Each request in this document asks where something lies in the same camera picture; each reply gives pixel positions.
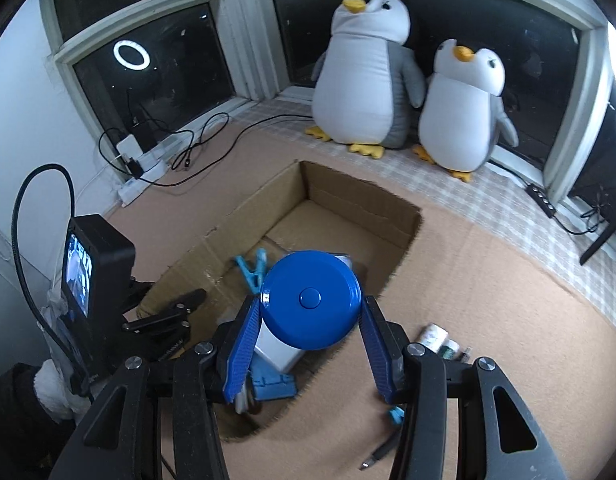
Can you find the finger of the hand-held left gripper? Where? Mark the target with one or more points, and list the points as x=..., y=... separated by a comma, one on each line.
x=172, y=307
x=162, y=342

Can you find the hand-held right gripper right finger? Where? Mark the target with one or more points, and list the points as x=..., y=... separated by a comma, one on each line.
x=378, y=350

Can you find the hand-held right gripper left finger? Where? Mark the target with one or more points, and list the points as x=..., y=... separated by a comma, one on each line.
x=242, y=345

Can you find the clear plastic case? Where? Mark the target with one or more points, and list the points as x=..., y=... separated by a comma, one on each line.
x=278, y=355

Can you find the blue phone stand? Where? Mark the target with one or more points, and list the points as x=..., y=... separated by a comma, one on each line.
x=275, y=386

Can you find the blue tape measure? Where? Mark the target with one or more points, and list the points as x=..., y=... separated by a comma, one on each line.
x=310, y=300

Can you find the cardboard box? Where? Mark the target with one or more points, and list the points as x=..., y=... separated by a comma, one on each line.
x=348, y=210

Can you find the person's left forearm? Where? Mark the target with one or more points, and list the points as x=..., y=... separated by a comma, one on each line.
x=22, y=410

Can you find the patterned lighter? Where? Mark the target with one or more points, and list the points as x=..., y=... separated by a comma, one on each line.
x=433, y=336

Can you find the white power strip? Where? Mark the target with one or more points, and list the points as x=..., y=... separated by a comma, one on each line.
x=147, y=170

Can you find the plaid cloth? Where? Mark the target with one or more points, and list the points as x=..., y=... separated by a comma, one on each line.
x=488, y=200

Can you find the black tripod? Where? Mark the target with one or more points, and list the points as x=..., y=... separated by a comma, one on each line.
x=600, y=245

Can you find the small penguin plush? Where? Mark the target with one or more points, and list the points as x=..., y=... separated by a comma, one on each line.
x=463, y=110

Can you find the large penguin plush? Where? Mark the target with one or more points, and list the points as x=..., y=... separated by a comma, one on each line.
x=358, y=85

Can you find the white window frame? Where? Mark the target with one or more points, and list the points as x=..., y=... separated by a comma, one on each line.
x=248, y=35

